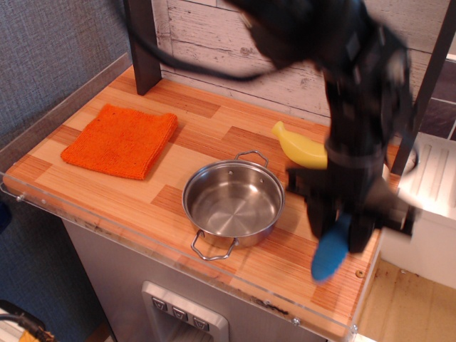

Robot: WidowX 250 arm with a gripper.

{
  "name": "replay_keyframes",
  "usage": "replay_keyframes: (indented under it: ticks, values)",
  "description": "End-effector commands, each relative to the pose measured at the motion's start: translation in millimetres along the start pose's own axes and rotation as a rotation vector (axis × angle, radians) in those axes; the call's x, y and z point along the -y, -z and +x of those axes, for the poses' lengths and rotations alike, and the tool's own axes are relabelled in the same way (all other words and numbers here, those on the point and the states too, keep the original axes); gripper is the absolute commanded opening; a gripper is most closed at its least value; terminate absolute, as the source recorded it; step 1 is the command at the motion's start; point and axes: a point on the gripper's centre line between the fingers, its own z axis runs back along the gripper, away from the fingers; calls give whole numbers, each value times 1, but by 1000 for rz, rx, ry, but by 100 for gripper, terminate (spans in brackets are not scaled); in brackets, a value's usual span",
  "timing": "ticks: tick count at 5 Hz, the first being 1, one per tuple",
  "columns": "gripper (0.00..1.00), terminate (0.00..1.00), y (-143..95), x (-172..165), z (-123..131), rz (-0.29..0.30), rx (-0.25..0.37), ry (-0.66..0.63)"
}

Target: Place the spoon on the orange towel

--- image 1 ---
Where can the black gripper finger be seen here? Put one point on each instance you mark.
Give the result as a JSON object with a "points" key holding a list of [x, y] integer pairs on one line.
{"points": [[360, 231], [321, 215]]}

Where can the silver button panel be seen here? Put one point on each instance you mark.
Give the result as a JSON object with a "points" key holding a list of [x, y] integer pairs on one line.
{"points": [[175, 318]]}

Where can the grey toy kitchen cabinet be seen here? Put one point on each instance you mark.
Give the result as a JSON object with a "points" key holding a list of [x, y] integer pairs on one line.
{"points": [[117, 274]]}

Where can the steel pot with handles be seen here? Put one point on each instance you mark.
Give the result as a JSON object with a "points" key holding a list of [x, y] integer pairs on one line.
{"points": [[232, 203]]}

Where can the dark left shelf post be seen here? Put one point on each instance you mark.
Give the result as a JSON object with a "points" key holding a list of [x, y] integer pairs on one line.
{"points": [[140, 22]]}

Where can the yellow toy banana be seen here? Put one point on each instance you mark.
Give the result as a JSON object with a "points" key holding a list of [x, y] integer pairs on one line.
{"points": [[300, 149]]}

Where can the white toy sink unit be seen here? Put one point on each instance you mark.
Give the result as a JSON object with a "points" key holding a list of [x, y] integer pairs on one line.
{"points": [[430, 252]]}

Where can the dark right shelf post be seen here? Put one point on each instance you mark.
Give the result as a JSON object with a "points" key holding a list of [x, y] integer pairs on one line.
{"points": [[437, 59]]}

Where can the dark shelf post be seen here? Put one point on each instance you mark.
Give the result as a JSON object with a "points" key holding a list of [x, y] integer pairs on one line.
{"points": [[437, 59], [140, 22]]}

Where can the blue handled metal spoon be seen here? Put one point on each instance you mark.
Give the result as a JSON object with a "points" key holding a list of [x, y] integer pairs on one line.
{"points": [[332, 249]]}

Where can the yellow black object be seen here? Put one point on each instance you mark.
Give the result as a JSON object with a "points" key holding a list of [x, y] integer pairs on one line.
{"points": [[32, 331]]}

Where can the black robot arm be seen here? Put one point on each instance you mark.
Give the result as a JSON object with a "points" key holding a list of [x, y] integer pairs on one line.
{"points": [[366, 69]]}

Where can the orange knitted cloth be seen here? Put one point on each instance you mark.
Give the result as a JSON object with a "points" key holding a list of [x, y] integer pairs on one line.
{"points": [[121, 142]]}

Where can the clear acrylic edge guard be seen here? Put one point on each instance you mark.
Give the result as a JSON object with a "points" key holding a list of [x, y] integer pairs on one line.
{"points": [[148, 216]]}

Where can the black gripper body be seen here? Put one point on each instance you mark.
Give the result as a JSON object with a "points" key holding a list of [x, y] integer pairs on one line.
{"points": [[356, 190]]}

